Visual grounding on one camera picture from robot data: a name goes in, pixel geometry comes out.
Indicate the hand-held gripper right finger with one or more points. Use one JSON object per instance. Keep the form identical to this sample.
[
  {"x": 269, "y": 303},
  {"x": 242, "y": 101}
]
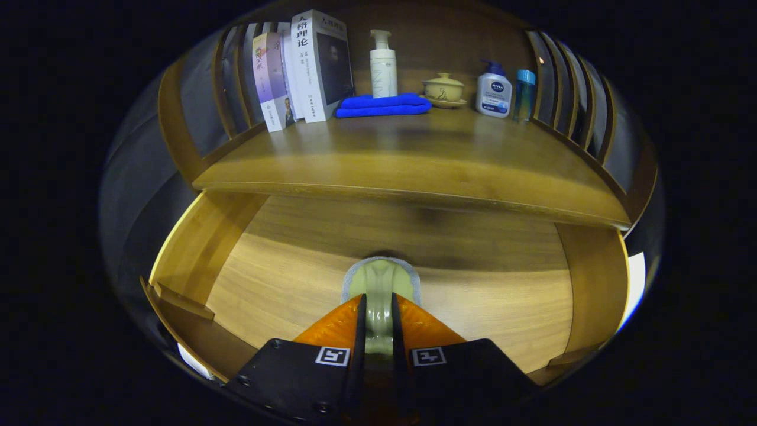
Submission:
[{"x": 467, "y": 373}]

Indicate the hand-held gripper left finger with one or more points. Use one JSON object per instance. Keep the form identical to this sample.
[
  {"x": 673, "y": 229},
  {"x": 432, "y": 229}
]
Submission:
[{"x": 295, "y": 373}]

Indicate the brown wooden drawer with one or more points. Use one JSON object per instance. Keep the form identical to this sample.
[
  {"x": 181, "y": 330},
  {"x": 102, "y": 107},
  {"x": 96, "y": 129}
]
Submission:
[{"x": 331, "y": 272}]

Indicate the green scrub brush grey pad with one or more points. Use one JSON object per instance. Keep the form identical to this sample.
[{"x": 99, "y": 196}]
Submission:
[{"x": 381, "y": 284}]

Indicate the brown wooden countertop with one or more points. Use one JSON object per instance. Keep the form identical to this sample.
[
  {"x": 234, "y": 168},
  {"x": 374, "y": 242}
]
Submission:
[{"x": 414, "y": 160}]

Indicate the white appliance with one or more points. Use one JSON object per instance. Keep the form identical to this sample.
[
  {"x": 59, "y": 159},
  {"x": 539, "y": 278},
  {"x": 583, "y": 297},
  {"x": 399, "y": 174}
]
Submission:
[{"x": 636, "y": 284}]

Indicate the blue folded cloth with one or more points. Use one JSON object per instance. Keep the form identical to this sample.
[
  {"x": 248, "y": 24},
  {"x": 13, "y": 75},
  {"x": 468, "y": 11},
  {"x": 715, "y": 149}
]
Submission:
[{"x": 378, "y": 106}]

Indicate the white and blue pump bottle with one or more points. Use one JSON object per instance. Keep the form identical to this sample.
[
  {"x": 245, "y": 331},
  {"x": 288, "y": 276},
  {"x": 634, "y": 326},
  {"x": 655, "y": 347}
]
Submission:
[{"x": 494, "y": 94}]

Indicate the teal bottle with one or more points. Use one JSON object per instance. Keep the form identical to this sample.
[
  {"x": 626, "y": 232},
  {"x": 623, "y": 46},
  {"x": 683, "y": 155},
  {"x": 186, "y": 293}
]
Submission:
[{"x": 524, "y": 97}]

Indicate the yellow lidded teacup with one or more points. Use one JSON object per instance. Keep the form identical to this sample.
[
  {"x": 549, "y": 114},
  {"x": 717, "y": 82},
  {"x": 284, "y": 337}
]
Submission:
[{"x": 443, "y": 90}]

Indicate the purple book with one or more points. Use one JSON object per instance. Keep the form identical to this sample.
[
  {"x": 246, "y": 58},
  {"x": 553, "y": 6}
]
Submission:
[{"x": 269, "y": 83}]

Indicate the thick white and black book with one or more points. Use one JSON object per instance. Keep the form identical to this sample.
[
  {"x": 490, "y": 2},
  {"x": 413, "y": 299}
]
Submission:
[{"x": 307, "y": 71}]

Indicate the tall white pump bottle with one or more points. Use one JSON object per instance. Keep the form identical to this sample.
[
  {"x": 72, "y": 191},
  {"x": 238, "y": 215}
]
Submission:
[{"x": 383, "y": 71}]

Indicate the thin white book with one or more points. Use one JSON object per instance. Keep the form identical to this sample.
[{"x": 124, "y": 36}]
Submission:
[{"x": 287, "y": 59}]

